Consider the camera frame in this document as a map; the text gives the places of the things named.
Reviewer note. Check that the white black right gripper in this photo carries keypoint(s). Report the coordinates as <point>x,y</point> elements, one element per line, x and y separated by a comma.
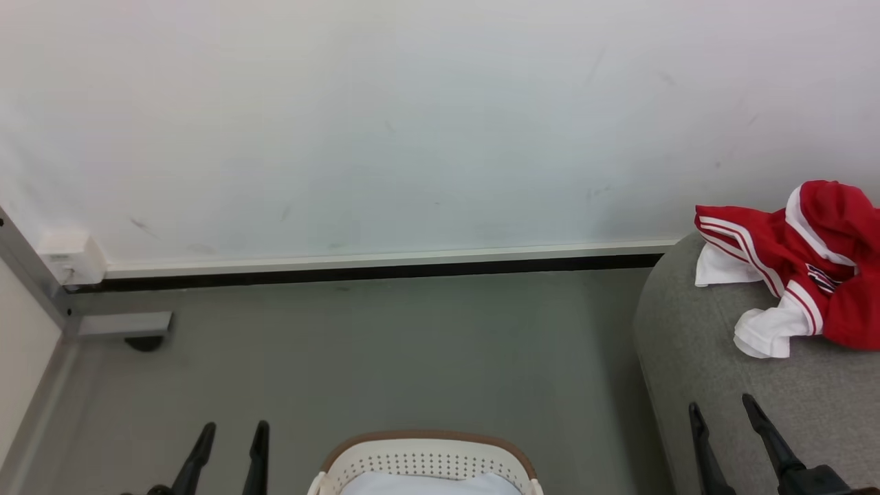
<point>825,482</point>

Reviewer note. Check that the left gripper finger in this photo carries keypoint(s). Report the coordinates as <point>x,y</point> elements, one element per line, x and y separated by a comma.
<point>258,460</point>
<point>196,460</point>

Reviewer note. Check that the red white sports jersey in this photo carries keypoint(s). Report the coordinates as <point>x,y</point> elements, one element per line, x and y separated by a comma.
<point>825,275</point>

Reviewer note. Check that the grey upholstered seat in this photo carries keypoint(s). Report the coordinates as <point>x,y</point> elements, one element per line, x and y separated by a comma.
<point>722,385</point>

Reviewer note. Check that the black partition foot pad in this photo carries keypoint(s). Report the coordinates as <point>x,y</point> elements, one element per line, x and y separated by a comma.
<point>144,343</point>

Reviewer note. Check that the grey metal partition foot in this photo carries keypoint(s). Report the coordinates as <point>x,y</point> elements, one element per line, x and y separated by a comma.
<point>124,324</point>

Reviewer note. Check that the white laundry basket brown rim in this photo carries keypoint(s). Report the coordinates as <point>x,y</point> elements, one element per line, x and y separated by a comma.
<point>426,454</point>

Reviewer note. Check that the pale white cloth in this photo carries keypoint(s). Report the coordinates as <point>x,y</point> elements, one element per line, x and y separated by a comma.
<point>430,485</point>

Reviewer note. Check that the black baseboard strip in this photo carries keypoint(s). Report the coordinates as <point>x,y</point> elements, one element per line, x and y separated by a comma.
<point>385,272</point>

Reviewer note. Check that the white wall junction box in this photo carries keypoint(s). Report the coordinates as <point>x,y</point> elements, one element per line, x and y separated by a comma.
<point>72,258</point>

